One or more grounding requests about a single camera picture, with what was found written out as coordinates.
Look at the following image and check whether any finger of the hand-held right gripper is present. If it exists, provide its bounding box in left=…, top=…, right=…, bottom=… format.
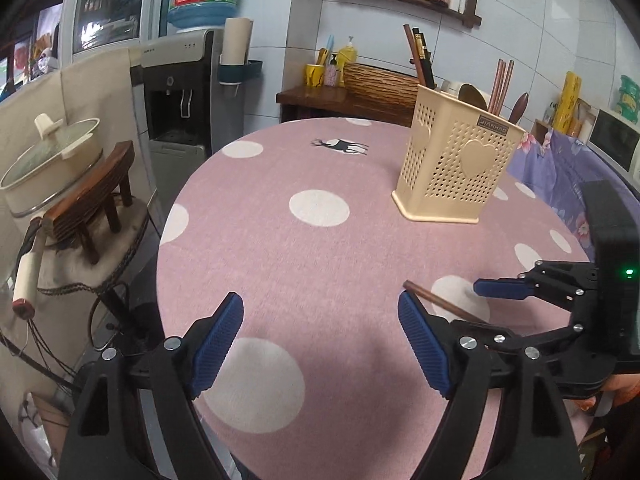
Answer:
left=472, top=260, right=598, bottom=311
left=447, top=317, right=588, bottom=367

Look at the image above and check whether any woven wicker basket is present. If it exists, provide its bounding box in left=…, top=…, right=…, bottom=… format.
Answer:
left=342, top=62, right=426, bottom=106

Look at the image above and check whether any white microwave oven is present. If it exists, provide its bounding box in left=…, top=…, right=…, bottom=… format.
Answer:
left=585, top=107, right=640, bottom=176

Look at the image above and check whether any round cushioned stool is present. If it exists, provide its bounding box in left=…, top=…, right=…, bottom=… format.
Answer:
left=37, top=195, right=156, bottom=341

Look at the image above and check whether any blue paper roll holder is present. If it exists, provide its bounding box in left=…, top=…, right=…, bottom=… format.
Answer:
left=216, top=60, right=263, bottom=84

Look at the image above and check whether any grey black water dispenser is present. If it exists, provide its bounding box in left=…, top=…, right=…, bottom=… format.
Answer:
left=129, top=29, right=226, bottom=161

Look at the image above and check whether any stack of green tubs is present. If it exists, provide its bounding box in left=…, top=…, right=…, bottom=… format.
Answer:
left=617, top=75, right=640, bottom=123

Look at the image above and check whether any small dark wooden stool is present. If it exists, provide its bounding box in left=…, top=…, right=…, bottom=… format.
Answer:
left=42, top=140, right=136, bottom=266

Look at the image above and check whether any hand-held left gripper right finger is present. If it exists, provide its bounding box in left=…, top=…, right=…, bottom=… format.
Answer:
left=397, top=290, right=586, bottom=480

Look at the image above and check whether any dark wooden sink table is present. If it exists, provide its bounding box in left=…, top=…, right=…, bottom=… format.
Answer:
left=276, top=85, right=416, bottom=128

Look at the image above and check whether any aluminium sliding window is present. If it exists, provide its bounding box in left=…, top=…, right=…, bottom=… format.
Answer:
left=0, top=0, right=171, bottom=96

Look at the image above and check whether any purple floral cloth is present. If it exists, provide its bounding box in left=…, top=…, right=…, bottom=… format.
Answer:
left=507, top=130, right=640, bottom=271

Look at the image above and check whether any beige cloth cover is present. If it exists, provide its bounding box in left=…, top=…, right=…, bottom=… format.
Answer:
left=0, top=47, right=161, bottom=201

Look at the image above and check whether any cream perforated utensil holder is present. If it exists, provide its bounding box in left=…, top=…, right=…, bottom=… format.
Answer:
left=391, top=84, right=527, bottom=224

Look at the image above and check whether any yellow soap pump bottle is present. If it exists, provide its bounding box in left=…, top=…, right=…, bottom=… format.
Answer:
left=336, top=36, right=358, bottom=68

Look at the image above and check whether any cream pot with lid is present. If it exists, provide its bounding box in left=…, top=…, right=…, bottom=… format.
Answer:
left=0, top=114, right=103, bottom=218

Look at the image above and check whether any paper towel roll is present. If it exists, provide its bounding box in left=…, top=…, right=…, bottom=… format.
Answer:
left=221, top=17, right=253, bottom=68

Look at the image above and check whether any white red hair tool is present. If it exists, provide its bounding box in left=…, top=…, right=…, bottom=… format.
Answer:
left=11, top=217, right=48, bottom=318

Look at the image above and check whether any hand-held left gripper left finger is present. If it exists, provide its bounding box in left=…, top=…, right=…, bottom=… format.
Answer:
left=57, top=291, right=246, bottom=480

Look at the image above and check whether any yellow wrap roll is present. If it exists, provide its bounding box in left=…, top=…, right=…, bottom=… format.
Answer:
left=552, top=71, right=583, bottom=136

